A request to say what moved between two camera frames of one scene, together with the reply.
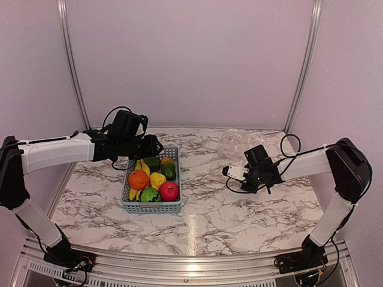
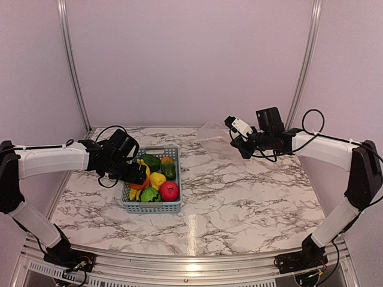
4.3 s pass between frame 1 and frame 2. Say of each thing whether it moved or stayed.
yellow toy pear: stayed
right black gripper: moved
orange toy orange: stayed
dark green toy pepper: stayed
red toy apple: stayed
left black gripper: moved
